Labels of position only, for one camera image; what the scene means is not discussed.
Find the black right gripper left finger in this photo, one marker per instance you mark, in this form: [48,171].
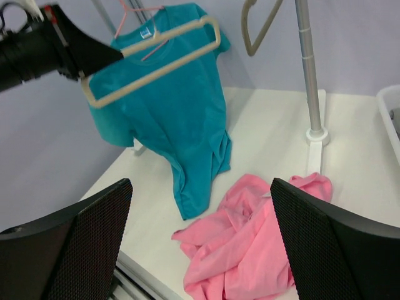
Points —
[68,254]

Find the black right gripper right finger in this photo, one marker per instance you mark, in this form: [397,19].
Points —
[334,253]

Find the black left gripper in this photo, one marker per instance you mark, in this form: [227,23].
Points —
[56,44]

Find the cream hanger with metal hook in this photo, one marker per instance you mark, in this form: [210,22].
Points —
[188,41]

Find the pink t shirt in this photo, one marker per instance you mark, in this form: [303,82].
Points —
[237,252]

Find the teal t shirt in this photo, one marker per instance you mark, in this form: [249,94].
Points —
[180,116]

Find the white and metal clothes rack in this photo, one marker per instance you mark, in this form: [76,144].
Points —
[317,135]

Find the white plastic basket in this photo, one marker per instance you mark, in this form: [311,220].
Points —
[388,105]

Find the pink wire hanger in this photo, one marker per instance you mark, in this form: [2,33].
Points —
[139,24]

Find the aluminium mounting rail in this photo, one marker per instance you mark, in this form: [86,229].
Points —
[131,281]

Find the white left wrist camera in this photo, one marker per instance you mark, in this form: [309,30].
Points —
[32,8]

